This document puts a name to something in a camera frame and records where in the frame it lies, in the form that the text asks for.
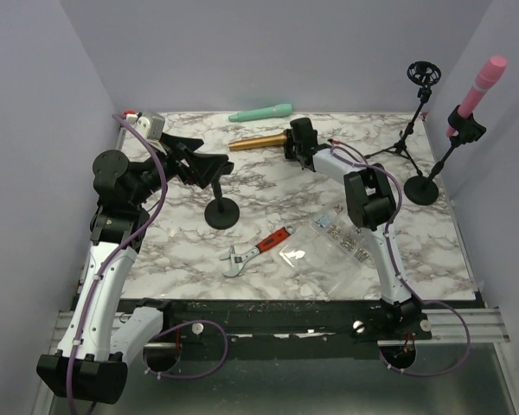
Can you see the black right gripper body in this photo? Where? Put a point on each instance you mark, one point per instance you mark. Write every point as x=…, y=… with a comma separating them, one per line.
x=291, y=149

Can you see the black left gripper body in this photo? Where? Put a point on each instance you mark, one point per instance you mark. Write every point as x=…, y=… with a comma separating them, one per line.
x=150, y=179

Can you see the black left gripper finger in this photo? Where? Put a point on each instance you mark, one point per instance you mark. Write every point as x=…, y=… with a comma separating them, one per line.
x=180, y=147
x=203, y=169

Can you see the gold microphone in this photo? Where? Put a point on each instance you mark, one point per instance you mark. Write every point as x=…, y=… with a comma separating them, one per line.
x=259, y=142

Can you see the green microphone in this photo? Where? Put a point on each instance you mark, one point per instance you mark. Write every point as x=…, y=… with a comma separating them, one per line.
x=277, y=111

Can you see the black round-base microphone stand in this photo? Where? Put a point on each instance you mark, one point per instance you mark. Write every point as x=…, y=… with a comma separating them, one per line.
x=221, y=213

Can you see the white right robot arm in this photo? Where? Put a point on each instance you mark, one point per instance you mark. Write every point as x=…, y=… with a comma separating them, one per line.
x=373, y=200

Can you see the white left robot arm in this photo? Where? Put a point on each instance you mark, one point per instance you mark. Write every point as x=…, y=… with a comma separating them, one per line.
x=92, y=359

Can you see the black round-base stand right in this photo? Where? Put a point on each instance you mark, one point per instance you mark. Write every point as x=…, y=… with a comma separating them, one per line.
x=422, y=190

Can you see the black tripod microphone stand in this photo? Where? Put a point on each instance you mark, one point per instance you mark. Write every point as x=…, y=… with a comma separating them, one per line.
x=425, y=75

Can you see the pink microphone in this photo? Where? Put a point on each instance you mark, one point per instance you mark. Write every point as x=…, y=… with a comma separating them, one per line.
x=486, y=78

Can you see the red adjustable wrench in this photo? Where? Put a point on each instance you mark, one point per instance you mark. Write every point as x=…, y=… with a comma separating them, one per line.
x=238, y=260

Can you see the clear plastic screw box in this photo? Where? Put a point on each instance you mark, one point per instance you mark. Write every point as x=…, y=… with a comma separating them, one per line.
x=330, y=250

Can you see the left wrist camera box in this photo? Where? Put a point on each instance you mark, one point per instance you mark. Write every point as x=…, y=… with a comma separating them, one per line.
x=148, y=124

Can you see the aluminium rail frame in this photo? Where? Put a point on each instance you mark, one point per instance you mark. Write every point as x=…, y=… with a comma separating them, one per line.
x=220, y=330

